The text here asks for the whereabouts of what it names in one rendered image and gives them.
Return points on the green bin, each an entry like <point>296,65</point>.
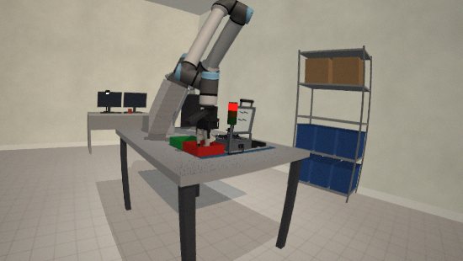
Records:
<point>177,141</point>

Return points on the red bin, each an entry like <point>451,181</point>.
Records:
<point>199,151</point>

